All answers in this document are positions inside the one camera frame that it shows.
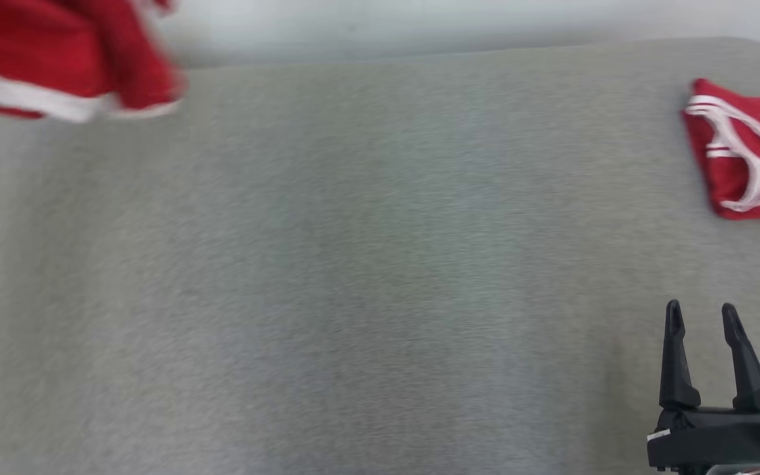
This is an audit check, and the red garment with white trim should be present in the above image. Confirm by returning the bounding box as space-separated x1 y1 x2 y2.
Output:
0 0 186 124

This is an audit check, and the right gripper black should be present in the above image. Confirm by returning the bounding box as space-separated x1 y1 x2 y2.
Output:
647 300 760 471

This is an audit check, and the red jersey with black lettering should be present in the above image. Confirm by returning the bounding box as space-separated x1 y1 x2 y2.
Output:
681 78 760 220

